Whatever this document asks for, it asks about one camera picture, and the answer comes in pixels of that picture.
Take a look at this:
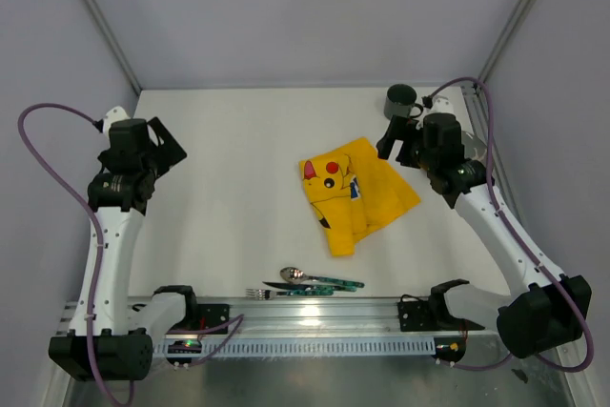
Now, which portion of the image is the controller board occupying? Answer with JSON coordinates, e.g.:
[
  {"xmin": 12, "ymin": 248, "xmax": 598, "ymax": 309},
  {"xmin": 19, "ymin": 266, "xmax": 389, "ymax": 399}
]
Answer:
[
  {"xmin": 433, "ymin": 336, "xmax": 467, "ymax": 364},
  {"xmin": 165, "ymin": 339, "xmax": 202, "ymax": 365}
]

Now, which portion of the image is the slotted cable duct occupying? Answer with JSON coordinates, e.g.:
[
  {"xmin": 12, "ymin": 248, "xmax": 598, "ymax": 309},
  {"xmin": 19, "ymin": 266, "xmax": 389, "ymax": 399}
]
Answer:
[{"xmin": 153, "ymin": 336, "xmax": 434, "ymax": 358}]

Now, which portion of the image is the dark green mug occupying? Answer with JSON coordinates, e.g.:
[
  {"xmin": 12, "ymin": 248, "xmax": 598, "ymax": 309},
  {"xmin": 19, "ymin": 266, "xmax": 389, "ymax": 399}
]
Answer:
[{"xmin": 383, "ymin": 84, "xmax": 423, "ymax": 120}]

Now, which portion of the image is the aluminium side rail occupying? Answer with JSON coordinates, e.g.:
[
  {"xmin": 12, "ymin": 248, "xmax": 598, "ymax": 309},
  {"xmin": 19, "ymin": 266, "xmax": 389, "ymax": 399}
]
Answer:
[{"xmin": 459, "ymin": 85, "xmax": 523, "ymax": 217}]

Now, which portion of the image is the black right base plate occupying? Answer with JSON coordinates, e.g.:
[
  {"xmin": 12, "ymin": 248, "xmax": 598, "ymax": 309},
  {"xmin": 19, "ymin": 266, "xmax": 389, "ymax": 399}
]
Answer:
[{"xmin": 396, "ymin": 295, "xmax": 483, "ymax": 332}]

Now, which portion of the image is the knife with green handle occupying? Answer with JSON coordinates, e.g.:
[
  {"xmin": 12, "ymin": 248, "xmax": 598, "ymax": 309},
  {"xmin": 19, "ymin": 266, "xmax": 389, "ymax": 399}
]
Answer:
[{"xmin": 263, "ymin": 281, "xmax": 348, "ymax": 292}]

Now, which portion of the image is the left controller board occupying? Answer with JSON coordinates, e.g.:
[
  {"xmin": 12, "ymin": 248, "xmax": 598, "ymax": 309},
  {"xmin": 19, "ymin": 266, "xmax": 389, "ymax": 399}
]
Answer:
[{"xmin": 165, "ymin": 339, "xmax": 202, "ymax": 365}]

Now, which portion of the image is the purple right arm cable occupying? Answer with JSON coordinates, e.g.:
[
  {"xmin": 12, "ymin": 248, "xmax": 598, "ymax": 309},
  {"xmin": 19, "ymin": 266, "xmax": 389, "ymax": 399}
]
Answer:
[{"xmin": 431, "ymin": 76, "xmax": 596, "ymax": 374}]

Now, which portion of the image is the grey reindeer plate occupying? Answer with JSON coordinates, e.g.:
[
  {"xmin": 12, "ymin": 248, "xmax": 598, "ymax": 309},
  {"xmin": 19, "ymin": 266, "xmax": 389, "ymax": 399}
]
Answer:
[{"xmin": 461, "ymin": 131, "xmax": 487, "ymax": 163}]

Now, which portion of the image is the aluminium mounting rail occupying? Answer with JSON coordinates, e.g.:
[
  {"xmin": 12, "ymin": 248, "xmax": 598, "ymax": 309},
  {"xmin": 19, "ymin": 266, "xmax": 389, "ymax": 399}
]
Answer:
[{"xmin": 56, "ymin": 295, "xmax": 506, "ymax": 337}]

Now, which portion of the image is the spoon with green handle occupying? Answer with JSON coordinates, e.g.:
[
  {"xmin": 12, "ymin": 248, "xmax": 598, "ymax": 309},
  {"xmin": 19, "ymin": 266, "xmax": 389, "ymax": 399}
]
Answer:
[{"xmin": 279, "ymin": 267, "xmax": 365, "ymax": 289}]

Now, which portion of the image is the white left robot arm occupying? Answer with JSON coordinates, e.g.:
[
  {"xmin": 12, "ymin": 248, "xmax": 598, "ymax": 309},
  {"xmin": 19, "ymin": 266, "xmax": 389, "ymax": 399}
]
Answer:
[{"xmin": 49, "ymin": 117, "xmax": 200, "ymax": 381}]

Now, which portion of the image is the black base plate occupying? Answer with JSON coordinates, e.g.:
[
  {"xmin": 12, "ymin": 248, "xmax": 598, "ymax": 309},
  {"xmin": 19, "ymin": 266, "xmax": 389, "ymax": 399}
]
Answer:
[
  {"xmin": 396, "ymin": 295, "xmax": 483, "ymax": 332},
  {"xmin": 191, "ymin": 303, "xmax": 231, "ymax": 335}
]

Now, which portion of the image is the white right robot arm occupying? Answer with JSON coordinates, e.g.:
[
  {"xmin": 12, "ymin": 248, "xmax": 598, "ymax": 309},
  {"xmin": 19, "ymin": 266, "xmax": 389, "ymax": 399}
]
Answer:
[{"xmin": 376, "ymin": 112, "xmax": 594, "ymax": 371}]

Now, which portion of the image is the yellow Pikachu cloth placemat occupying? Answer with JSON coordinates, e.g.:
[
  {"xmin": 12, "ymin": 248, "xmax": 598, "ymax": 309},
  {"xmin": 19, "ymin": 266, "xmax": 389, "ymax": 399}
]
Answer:
[{"xmin": 299, "ymin": 137, "xmax": 420, "ymax": 257}]

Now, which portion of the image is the fork with green handle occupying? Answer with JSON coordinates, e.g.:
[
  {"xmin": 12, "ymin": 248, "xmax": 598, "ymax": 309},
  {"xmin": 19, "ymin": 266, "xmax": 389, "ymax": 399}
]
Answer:
[{"xmin": 245, "ymin": 289, "xmax": 334, "ymax": 300}]

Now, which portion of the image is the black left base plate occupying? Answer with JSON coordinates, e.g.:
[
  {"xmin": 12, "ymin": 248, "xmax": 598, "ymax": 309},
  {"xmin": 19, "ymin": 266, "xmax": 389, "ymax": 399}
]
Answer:
[{"xmin": 191, "ymin": 303, "xmax": 231, "ymax": 335}]

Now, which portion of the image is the right controller board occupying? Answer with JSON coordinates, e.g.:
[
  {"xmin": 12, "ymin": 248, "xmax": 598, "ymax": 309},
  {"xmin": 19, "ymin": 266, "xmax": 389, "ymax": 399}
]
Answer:
[{"xmin": 433, "ymin": 336, "xmax": 467, "ymax": 364}]

